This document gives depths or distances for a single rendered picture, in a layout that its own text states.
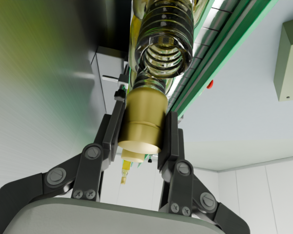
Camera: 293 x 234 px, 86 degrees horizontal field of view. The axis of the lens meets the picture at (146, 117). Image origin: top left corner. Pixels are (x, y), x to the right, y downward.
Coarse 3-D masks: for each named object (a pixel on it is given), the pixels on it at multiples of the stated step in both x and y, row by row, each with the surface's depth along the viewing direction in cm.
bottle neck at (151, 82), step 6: (138, 72) 14; (138, 78) 13; (144, 78) 13; (150, 78) 13; (156, 78) 13; (138, 84) 13; (144, 84) 13; (150, 84) 13; (156, 84) 13; (162, 84) 13; (162, 90) 13
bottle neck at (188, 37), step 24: (168, 0) 8; (192, 0) 9; (144, 24) 8; (168, 24) 7; (192, 24) 8; (144, 48) 7; (168, 48) 10; (192, 48) 8; (144, 72) 9; (168, 72) 9
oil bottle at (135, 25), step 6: (132, 24) 14; (138, 24) 14; (132, 30) 14; (138, 30) 13; (132, 36) 14; (132, 42) 14; (132, 48) 14; (132, 54) 15; (132, 60) 15; (132, 66) 16
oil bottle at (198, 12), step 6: (138, 0) 10; (144, 0) 10; (198, 0) 10; (204, 0) 10; (132, 6) 12; (138, 6) 11; (144, 6) 11; (198, 6) 10; (204, 6) 10; (138, 12) 11; (144, 12) 11; (198, 12) 10; (138, 18) 12; (198, 18) 11; (198, 24) 12
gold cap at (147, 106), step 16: (128, 96) 13; (144, 96) 12; (160, 96) 12; (128, 112) 12; (144, 112) 11; (160, 112) 12; (128, 128) 11; (144, 128) 11; (160, 128) 11; (128, 144) 11; (144, 144) 10; (160, 144) 11
